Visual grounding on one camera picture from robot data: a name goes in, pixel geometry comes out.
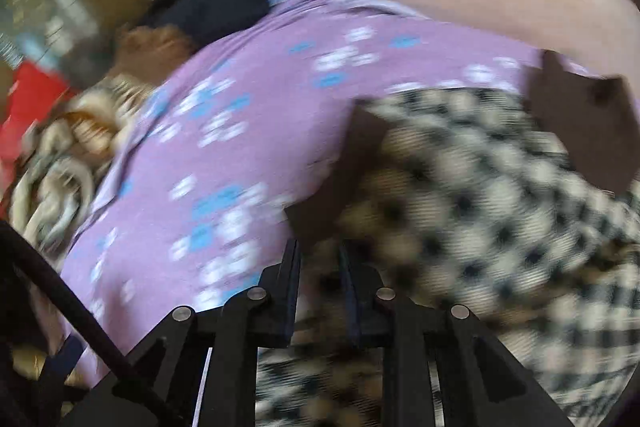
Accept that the red object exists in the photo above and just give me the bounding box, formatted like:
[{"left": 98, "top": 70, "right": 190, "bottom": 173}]
[{"left": 0, "top": 61, "right": 77, "bottom": 208}]

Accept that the brown cloth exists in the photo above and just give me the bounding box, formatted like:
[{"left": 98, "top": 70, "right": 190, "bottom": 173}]
[{"left": 114, "top": 26, "right": 197, "bottom": 84}]

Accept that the purple floral bedsheet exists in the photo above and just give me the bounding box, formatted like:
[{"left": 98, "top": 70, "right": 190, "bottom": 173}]
[{"left": 59, "top": 0, "right": 601, "bottom": 388}]

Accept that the brown and cream floral blanket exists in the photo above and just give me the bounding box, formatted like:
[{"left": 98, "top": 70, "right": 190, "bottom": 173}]
[{"left": 9, "top": 72, "right": 153, "bottom": 260}]

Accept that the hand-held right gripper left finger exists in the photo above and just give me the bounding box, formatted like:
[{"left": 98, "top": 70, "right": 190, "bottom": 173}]
[{"left": 65, "top": 238, "right": 302, "bottom": 427}]

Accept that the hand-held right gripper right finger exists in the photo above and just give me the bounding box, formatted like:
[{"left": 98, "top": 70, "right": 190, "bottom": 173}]
[{"left": 337, "top": 242, "right": 566, "bottom": 427}]

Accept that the frosted patterned glass panel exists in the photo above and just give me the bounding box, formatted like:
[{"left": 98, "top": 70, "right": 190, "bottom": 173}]
[{"left": 0, "top": 0, "right": 98, "bottom": 62}]

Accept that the black and cream checkered garment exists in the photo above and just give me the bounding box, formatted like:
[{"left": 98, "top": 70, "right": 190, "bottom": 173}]
[{"left": 255, "top": 51, "right": 640, "bottom": 427}]

